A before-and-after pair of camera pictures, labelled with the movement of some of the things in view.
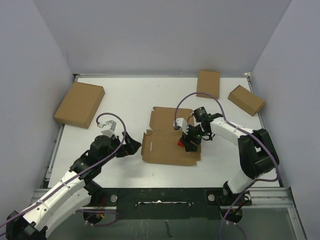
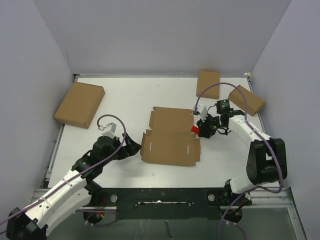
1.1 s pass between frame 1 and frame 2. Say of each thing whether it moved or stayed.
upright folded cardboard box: stayed
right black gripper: moved
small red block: moved
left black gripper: stayed
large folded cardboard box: stayed
